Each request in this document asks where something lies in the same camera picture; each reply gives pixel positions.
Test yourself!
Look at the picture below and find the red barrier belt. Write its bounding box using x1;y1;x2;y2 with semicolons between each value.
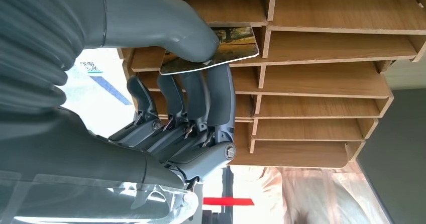
203;197;255;207

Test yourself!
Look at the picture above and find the wooden card organizer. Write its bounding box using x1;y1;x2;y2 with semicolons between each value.
116;0;426;169

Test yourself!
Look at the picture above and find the clear plastic hand cover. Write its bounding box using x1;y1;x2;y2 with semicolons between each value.
0;171;199;224

